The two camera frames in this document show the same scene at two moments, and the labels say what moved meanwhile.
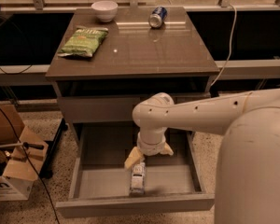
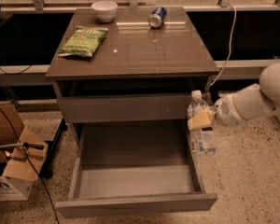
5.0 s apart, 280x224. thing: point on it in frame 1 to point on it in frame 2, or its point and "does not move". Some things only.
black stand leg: x=52 y=144 does not move
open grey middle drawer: x=100 y=182 does not move
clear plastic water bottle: x=137 y=183 to x=203 y=140
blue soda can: x=157 y=17 does not move
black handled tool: x=24 y=144 does not move
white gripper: x=151 y=148 to x=224 y=110
